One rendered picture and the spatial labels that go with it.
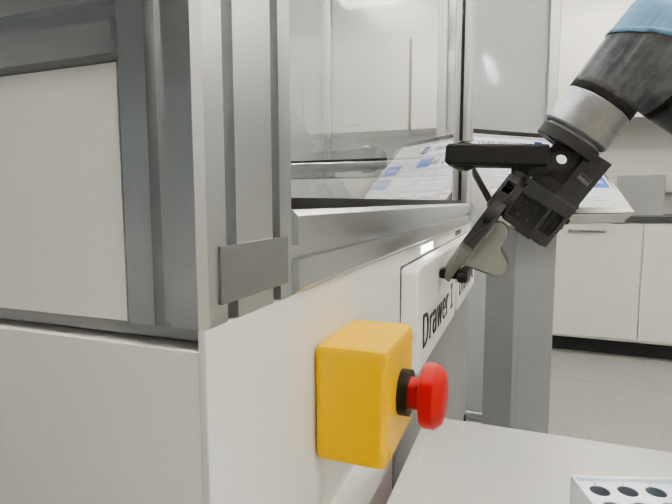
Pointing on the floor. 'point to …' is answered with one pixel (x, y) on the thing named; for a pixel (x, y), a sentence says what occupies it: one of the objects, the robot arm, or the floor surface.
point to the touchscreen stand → (519, 337)
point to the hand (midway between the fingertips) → (450, 266)
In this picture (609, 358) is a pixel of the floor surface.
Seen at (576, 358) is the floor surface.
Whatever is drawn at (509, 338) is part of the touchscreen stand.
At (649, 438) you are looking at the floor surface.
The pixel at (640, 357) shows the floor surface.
